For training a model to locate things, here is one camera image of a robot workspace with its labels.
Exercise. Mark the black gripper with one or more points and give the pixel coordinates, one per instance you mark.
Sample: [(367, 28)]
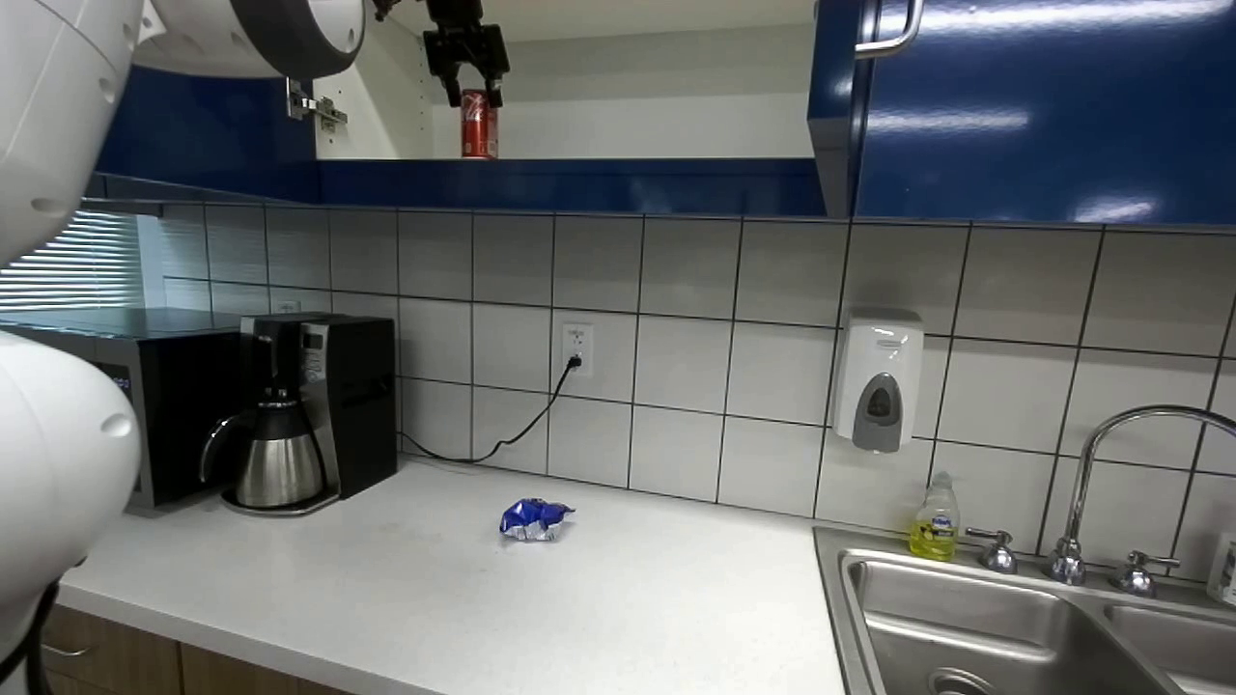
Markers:
[(461, 37)]

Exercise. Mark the red soda can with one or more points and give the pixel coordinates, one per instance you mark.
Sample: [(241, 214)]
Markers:
[(476, 123)]

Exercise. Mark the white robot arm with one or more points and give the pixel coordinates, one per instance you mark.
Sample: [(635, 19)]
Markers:
[(69, 428)]

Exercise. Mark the blue upper cabinet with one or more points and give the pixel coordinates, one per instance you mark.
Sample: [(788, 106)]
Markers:
[(608, 106)]

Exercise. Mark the blue cabinet door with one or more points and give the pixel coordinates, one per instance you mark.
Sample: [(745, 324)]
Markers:
[(1025, 108)]

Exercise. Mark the black coffee maker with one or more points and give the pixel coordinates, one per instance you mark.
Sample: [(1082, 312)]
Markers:
[(348, 391)]

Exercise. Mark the black microwave oven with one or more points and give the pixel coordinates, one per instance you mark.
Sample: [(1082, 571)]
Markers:
[(185, 373)]

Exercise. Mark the steel coffee carafe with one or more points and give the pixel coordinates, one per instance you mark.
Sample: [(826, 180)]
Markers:
[(264, 455)]

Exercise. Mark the blue snack bag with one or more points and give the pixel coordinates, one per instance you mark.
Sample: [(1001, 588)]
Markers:
[(535, 517)]

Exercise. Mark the white soap dispenser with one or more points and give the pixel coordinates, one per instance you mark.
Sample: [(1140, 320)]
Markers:
[(877, 381)]

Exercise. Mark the yellow dish soap bottle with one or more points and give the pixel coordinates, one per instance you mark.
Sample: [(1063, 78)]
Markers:
[(937, 523)]

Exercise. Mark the stainless steel sink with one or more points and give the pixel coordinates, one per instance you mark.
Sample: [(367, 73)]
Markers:
[(920, 628)]

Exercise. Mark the chrome sink faucet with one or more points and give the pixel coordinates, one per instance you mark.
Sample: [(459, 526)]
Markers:
[(1113, 508)]

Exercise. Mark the white wall outlet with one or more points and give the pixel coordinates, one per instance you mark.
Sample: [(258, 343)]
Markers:
[(579, 343)]

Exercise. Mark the wooden drawer with handle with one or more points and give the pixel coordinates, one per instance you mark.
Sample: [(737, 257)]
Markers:
[(103, 657)]

